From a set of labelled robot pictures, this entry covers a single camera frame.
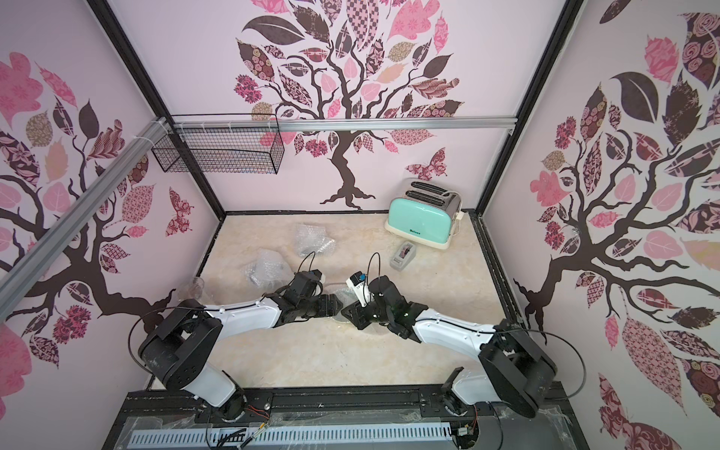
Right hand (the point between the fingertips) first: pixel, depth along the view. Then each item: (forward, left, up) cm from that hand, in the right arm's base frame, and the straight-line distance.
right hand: (345, 308), depth 81 cm
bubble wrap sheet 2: (+14, +27, -2) cm, 30 cm away
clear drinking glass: (+6, +47, +1) cm, 48 cm away
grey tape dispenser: (+25, -20, -8) cm, 33 cm away
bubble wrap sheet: (+29, +14, -2) cm, 32 cm away
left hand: (+3, +4, -9) cm, 11 cm away
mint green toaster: (+34, -28, +5) cm, 44 cm away
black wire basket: (+51, +40, +24) cm, 69 cm away
